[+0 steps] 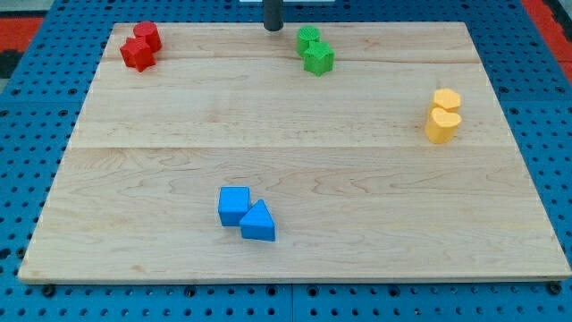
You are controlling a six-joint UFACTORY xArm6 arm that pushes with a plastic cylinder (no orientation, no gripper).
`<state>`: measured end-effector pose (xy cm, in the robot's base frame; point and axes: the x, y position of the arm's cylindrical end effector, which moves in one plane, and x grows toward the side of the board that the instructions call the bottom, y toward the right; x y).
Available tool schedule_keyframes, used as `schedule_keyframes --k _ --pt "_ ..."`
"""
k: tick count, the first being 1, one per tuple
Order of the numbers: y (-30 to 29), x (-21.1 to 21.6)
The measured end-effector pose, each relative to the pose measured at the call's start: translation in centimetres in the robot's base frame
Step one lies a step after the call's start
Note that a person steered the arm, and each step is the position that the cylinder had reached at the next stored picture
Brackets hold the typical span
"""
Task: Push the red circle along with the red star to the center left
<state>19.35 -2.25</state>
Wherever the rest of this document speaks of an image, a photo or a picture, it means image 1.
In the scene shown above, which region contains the green star block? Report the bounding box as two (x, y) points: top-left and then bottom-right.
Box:
(303, 41), (335, 76)

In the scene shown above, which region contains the light wooden board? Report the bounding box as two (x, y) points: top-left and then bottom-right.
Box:
(19, 22), (571, 284)

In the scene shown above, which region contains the blue triangle block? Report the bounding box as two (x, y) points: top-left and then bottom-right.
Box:
(240, 199), (275, 242)

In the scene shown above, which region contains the yellow hexagon block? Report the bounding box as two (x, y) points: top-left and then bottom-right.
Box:
(429, 88), (461, 113)

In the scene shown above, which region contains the red star block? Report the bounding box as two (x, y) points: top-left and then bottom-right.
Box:
(120, 38), (156, 72)

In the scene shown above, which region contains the red cylinder block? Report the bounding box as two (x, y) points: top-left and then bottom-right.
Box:
(133, 21), (162, 53)

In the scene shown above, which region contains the yellow heart block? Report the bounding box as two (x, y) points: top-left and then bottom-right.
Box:
(425, 107), (462, 144)

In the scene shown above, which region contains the green cylinder block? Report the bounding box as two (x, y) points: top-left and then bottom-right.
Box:
(297, 25), (321, 57)

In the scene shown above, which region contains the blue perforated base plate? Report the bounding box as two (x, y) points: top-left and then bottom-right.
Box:
(1, 0), (571, 321)

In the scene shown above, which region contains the blue cube block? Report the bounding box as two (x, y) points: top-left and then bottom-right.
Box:
(218, 186), (251, 226)

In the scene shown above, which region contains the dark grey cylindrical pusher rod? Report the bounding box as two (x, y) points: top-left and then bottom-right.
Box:
(263, 0), (283, 31)

